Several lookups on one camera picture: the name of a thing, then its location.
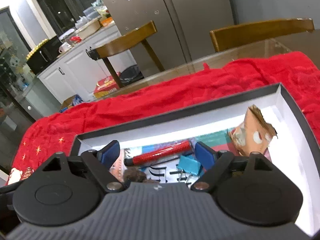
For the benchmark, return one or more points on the white kitchen cabinet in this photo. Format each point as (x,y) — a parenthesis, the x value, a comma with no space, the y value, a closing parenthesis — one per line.
(76,73)

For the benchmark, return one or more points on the colourful textbook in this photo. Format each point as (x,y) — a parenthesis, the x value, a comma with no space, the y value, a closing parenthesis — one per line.
(175,159)

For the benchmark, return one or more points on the black shallow cardboard box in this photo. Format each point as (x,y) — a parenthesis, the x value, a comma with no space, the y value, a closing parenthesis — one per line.
(294,150)

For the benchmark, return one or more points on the right wooden chair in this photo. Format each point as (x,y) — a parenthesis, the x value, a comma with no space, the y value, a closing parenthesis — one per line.
(242,34)

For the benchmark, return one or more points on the beige plastic basin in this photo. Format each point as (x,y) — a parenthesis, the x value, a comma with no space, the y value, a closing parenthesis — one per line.
(88,29)

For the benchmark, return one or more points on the left wooden chair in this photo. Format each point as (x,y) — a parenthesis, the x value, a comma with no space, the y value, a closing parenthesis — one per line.
(123,43)

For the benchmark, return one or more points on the blue binder clip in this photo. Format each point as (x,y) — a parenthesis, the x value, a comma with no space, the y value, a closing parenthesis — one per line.
(188,169)

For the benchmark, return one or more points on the red carton on floor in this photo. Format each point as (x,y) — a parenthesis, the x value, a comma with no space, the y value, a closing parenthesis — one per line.
(105,86)

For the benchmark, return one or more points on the wooden chair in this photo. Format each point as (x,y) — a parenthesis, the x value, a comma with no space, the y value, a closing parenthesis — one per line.
(242,34)
(123,43)

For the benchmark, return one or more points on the black microwave oven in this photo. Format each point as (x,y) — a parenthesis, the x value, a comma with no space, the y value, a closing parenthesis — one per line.
(44,54)

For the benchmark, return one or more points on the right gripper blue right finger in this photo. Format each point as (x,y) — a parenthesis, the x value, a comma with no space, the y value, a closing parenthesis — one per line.
(205,155)

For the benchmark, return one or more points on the red lighter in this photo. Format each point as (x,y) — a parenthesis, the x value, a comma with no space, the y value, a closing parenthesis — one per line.
(161,155)

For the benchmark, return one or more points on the silver double door refrigerator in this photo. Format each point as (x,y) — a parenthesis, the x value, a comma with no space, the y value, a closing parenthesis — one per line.
(183,26)

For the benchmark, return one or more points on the white mug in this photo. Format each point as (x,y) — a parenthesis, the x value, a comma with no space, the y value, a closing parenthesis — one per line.
(64,48)

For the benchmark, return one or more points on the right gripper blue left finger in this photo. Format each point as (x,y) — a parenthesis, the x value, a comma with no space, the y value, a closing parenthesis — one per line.
(109,154)

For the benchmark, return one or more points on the red teddy bear blanket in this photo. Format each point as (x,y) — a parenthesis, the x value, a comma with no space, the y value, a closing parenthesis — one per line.
(57,132)

